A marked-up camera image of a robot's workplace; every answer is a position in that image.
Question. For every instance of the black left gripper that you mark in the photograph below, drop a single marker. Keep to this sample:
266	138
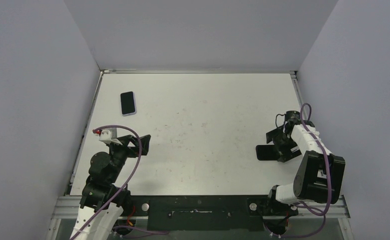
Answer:
133	151

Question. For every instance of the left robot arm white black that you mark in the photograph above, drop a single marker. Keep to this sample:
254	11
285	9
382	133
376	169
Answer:
102	202

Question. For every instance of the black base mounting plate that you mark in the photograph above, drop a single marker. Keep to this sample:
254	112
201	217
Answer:
219	212

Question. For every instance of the black phone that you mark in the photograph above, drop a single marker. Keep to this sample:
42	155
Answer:
128	103

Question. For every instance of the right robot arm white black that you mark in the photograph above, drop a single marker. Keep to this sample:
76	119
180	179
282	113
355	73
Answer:
317	183

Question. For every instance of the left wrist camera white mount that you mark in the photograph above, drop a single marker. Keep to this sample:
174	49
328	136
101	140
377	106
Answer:
108	136

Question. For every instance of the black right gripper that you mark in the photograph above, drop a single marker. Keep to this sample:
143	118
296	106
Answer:
284	144

